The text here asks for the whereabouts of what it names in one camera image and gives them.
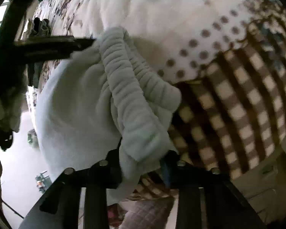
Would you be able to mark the white bedside cabinet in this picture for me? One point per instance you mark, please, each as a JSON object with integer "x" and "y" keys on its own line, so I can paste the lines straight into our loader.
{"x": 264, "y": 187}

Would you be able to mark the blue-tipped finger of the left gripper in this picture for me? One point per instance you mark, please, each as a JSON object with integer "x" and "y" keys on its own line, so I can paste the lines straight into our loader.
{"x": 41, "y": 49}

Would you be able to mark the light green fleece pants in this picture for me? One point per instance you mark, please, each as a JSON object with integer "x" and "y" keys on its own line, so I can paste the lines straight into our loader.
{"x": 103, "y": 98}

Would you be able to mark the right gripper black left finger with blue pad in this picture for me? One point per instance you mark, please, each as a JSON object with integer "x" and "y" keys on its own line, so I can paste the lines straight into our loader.
{"x": 59, "y": 205}

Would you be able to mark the floral bed blanket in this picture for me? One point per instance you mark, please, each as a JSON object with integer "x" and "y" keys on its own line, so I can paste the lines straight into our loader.
{"x": 227, "y": 58}

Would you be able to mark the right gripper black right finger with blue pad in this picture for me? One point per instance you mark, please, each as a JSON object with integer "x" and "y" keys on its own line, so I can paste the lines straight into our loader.
{"x": 207, "y": 199}

